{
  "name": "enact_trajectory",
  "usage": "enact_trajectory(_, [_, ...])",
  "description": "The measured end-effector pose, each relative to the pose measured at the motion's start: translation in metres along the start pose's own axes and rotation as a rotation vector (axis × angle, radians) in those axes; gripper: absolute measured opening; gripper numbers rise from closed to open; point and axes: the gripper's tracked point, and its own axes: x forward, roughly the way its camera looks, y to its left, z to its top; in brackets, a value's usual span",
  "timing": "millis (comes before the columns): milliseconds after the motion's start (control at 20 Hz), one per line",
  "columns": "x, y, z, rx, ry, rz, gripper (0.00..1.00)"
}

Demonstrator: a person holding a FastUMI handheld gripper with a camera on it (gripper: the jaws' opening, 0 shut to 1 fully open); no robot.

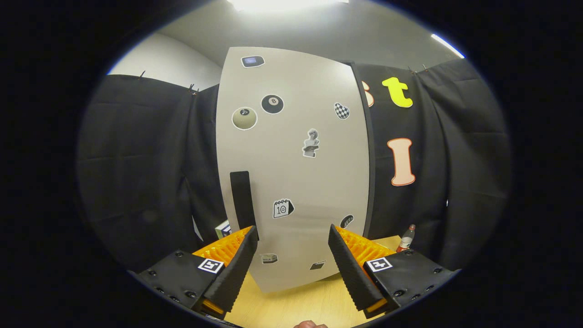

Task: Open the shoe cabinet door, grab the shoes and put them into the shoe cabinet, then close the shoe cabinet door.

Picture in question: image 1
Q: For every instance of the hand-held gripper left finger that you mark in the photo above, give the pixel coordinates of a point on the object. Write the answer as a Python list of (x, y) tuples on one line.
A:
[(237, 269)]

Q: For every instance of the blue book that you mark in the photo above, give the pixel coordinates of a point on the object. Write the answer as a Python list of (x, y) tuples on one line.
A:
[(227, 231)]

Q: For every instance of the large ceiling light panel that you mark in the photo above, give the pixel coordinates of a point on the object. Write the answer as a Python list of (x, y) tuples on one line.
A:
[(287, 3)]

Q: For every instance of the green book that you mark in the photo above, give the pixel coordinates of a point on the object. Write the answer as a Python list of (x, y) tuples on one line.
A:
[(218, 230)]

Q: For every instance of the small red capped bottle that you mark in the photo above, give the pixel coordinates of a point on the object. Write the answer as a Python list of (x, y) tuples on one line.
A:
[(405, 241)]

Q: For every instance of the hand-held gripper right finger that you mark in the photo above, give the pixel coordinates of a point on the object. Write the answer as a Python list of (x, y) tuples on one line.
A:
[(350, 273)]

